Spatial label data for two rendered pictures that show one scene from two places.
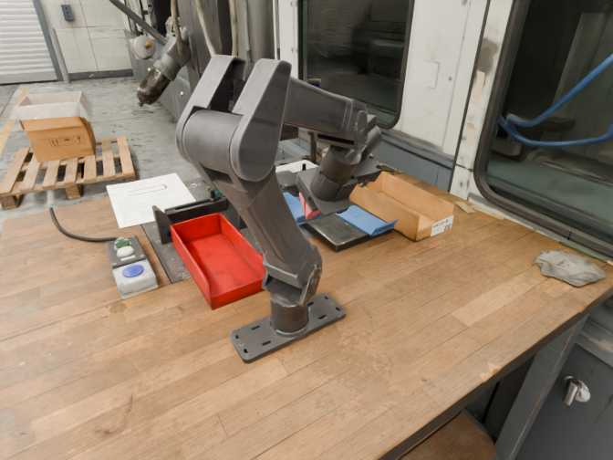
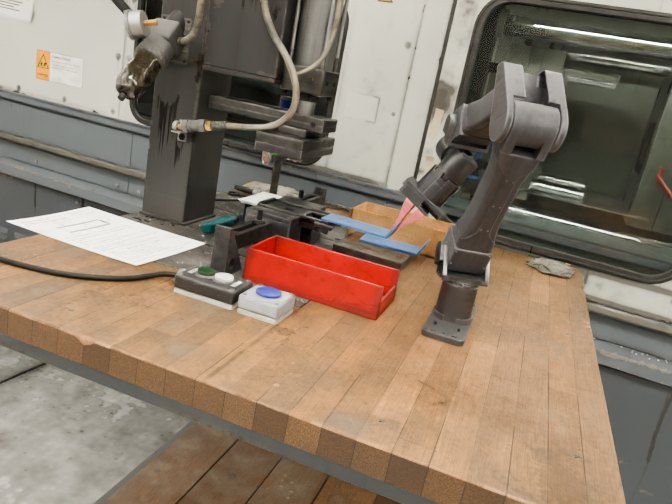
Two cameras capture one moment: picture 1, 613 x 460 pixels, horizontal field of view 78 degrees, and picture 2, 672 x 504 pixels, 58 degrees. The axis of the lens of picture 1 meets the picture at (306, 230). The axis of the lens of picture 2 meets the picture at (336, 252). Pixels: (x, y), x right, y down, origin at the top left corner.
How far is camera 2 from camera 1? 0.86 m
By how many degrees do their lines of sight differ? 40
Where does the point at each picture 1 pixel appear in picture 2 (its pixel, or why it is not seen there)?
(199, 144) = (531, 122)
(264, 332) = (446, 324)
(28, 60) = not seen: outside the picture
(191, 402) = (465, 374)
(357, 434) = (577, 364)
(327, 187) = (447, 190)
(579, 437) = not seen: hidden behind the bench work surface
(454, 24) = (397, 63)
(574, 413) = not seen: hidden behind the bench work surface
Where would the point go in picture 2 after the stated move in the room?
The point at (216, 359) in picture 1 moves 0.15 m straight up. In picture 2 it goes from (436, 348) to (460, 257)
